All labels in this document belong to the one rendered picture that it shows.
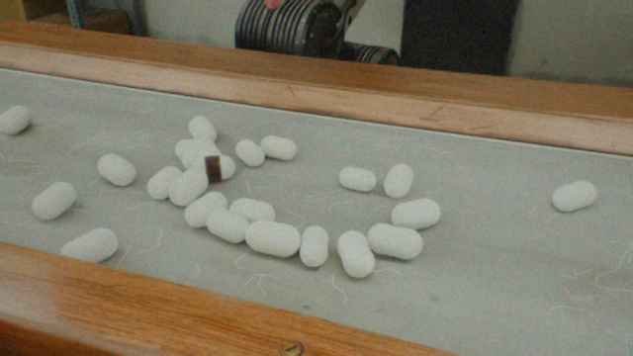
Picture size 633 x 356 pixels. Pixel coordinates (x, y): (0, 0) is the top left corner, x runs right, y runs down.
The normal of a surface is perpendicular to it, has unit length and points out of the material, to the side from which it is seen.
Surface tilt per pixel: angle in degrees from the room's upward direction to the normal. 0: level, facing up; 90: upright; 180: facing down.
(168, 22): 89
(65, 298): 0
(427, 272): 0
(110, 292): 0
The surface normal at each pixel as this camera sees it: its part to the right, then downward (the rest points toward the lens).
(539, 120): -0.24, -0.29
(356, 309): 0.00, -0.87
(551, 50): -0.36, 0.45
